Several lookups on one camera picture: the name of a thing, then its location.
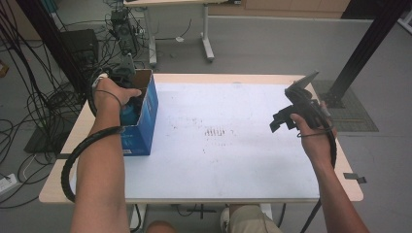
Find person's left hand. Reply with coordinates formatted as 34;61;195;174
92;77;144;115

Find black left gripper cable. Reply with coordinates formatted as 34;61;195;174
60;72;125;204

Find small black computer box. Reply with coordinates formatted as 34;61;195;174
110;9;140;56

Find grey floor mat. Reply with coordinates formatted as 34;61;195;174
312;80;379;133

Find light wooden table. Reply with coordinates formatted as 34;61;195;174
38;72;364;205

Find white paper sheet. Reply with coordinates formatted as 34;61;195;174
69;82;322;200

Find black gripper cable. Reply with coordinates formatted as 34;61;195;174
295;124;338;233
60;72;125;204

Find person's right hand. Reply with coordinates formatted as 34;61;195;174
290;100;338;167

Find person's left leg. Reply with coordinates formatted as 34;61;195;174
145;220;178;233

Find person's right leg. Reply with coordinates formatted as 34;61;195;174
226;204;284;233

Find white-legged desk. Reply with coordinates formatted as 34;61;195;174
123;0;242;67

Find bundle of black floor cables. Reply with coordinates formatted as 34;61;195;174
0;0;98;210

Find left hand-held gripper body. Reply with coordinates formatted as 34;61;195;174
106;52;139;89

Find black metal post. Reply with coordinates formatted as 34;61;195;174
324;0;411;108
16;0;88;98

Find black tape strip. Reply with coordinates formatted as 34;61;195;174
343;172;367;184

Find black computer tower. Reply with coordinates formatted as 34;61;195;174
59;28;100;67

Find blue cardboard box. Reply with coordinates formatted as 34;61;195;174
120;68;159;157

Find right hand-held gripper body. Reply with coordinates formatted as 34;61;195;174
284;71;333;130

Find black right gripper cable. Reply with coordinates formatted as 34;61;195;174
295;124;338;233

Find person's leg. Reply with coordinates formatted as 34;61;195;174
226;204;284;233
145;220;178;233

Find white power strip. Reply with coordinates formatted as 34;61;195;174
0;173;17;195

